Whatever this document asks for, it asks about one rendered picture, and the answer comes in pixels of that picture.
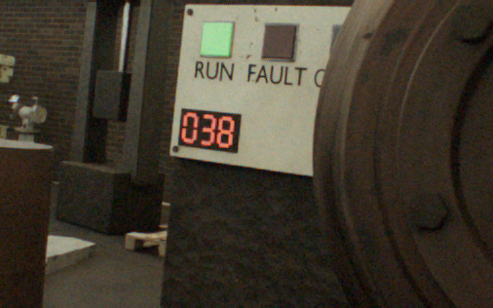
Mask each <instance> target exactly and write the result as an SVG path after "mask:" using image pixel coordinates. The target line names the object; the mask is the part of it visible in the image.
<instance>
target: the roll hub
mask: <svg viewBox="0 0 493 308"><path fill-rule="evenodd" d="M468 4H482V5H483V7H485V9H486V10H487V13H488V15H489V17H490V18H491V19H492V20H493V0H458V2H457V3H456V5H455V6H454V7H453V8H452V9H451V10H450V11H449V12H448V14H446V16H445V18H444V19H443V20H442V22H441V23H440V24H439V25H438V27H437V28H436V30H435V31H434V33H433V35H432V37H431V38H430V40H429V41H428V43H427V45H426V46H425V48H424V49H423V51H422V53H421V56H420V57H419V59H418V61H417V63H416V66H415V68H414V70H413V71H412V74H411V76H410V79H409V82H408V87H407V90H406V93H405V96H404V99H403V103H402V107H401V111H400V115H399V120H398V132H397V144H396V170H397V181H398V193H399V197H400V202H401V207H402V211H403V214H404V216H405V220H406V223H407V226H408V228H407V229H408V232H409V234H410V237H411V239H412V241H413V243H414V245H415V248H416V250H417V251H418V253H419V255H420V257H421V261H422V262H423V263H424V265H425V267H426V268H427V270H428V272H429V274H430V275H431V277H432V278H433V280H434V282H435V283H436V285H437V286H438V288H439V289H440V290H441V292H442V293H443V294H444V296H446V298H447V299H448V301H449V302H450V303H451V304H452V305H453V306H454V308H493V24H492V25H491V28H490V29H489V31H488V33H487V35H486V36H485V38H484V40H483V41H462V40H461V38H460V37H459V36H458V34H457V33H456V31H455V29H454V28H453V26H452V24H451V22H452V20H453V19H454V17H455V16H456V15H457V13H458V11H459V8H460V6H461V5H468ZM417 193H437V194H440V196H441V198H442V200H443V201H444V203H445V205H446V208H447V209H448V213H447V215H446V216H445V218H444V221H443V222H442V223H441V225H440V227H439V228H438V229H431V228H417V226H416V225H415V223H414V221H413V219H412V217H411V216H410V214H409V211H408V210H409V208H410V205H411V203H412V202H413V200H414V198H415V197H416V195H417Z"/></svg>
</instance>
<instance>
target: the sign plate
mask: <svg viewBox="0 0 493 308"><path fill-rule="evenodd" d="M349 11H350V8H340V7H327V6H253V5H186V6H185V13H184V23H183V31H182V41H181V51H180V60H179V68H178V78H177V87H176V97H175V107H174V115H173V124H172V134H171V153H170V155H172V156H177V157H184V158H191V159H197V160H203V161H210V162H216V163H223V164H230V165H236V166H243V167H250V168H257V169H262V170H269V171H275V172H282V173H295V174H302V175H308V176H313V174H312V141H313V128H314V119H315V113H316V107H317V101H318V96H319V91H320V87H321V83H322V77H323V75H324V71H325V68H326V65H327V62H328V59H329V56H330V54H331V51H332V48H331V43H332V34H333V28H334V27H341V26H342V24H343V22H344V20H345V18H346V16H347V15H348V13H349ZM206 22H218V23H232V31H231V40H230V48H229V56H223V55H205V54H201V49H202V40H203V32H204V23H206ZM266 24H286V25H296V33H295V42H294V50H293V58H264V57H263V47H264V38H265V29H266ZM188 113H189V114H196V116H187V114H188ZM205 114H207V115H213V118H205ZM184 116H187V124H186V126H184ZM223 116H225V117H232V121H234V123H233V132H232V131H231V122H232V121H230V120H223V121H222V130H224V131H231V132H230V135H233V140H232V145H231V144H229V139H230V135H229V134H221V139H220V143H223V144H229V148H228V147H220V143H217V139H218V133H221V130H219V120H220V119H221V120H222V119H223ZM196 117H198V120H197V127H195V120H196ZM212 119H215V128H214V129H211V128H212ZM203 128H208V129H211V132H213V133H214V137H213V142H210V137H211V132H205V131H203ZM183 129H186V134H185V138H186V139H193V138H194V130H196V138H195V140H194V139H193V143H192V142H185V138H182V135H183ZM202 141H207V142H210V145H205V144H202Z"/></svg>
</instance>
